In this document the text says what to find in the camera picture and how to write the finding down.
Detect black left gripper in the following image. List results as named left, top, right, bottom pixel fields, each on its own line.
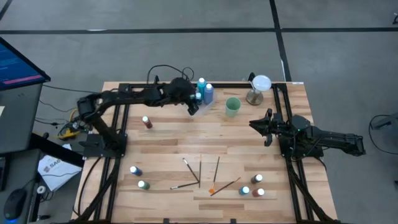
left=169, top=77, right=200, bottom=117

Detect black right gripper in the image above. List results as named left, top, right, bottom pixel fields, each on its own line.
left=248, top=108, right=294, bottom=147

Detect large lavender paint bottle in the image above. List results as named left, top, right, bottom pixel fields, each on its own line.
left=203, top=83, right=215, bottom=106

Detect black paintbrush orange bristles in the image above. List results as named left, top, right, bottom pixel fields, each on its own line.
left=210, top=177, right=242, bottom=197

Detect orange fan paintbrush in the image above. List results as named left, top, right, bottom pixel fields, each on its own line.
left=208, top=156, right=221, bottom=195

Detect large teal paint bottle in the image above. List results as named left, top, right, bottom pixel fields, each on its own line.
left=197, top=77, right=207, bottom=98

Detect clear plastic bin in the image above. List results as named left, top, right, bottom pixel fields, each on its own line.
left=186, top=86, right=218, bottom=118

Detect pale green plastic cup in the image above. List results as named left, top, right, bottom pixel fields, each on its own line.
left=225, top=96, right=242, bottom=118

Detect black desk beam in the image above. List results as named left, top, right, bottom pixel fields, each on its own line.
left=28, top=132, right=85, bottom=169

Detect white printed paper booklet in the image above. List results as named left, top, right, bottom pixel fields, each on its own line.
left=37, top=154, right=83, bottom=192

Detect computer monitor blue screen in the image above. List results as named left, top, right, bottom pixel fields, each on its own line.
left=0, top=36, right=52, bottom=92

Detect dark desk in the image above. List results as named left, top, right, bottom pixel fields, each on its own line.
left=0, top=148, right=42, bottom=224

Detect black computer mouse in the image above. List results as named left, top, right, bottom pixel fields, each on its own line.
left=2, top=187, right=28, bottom=222

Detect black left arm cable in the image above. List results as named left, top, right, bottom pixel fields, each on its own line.
left=146, top=64, right=196, bottom=85

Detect black floor cable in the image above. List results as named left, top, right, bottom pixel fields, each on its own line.
left=368, top=114, right=398, bottom=156

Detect yellow cable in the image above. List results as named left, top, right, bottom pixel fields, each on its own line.
left=57, top=107, right=82, bottom=140

